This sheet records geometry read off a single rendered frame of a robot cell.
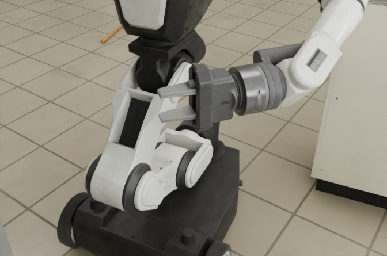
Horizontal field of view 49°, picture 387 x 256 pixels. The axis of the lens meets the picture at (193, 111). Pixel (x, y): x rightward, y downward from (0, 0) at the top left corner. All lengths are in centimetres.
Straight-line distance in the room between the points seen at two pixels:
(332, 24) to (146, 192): 65
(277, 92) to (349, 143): 102
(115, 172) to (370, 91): 92
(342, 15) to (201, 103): 34
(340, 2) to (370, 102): 79
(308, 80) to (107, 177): 65
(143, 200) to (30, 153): 111
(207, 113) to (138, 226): 82
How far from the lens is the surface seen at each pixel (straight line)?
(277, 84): 74
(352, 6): 90
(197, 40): 135
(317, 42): 79
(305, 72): 76
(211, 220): 153
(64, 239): 162
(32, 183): 203
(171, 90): 70
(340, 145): 175
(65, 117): 242
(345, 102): 165
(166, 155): 149
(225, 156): 178
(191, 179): 150
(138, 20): 116
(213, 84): 70
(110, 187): 119
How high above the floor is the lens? 129
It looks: 33 degrees down
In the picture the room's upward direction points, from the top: straight up
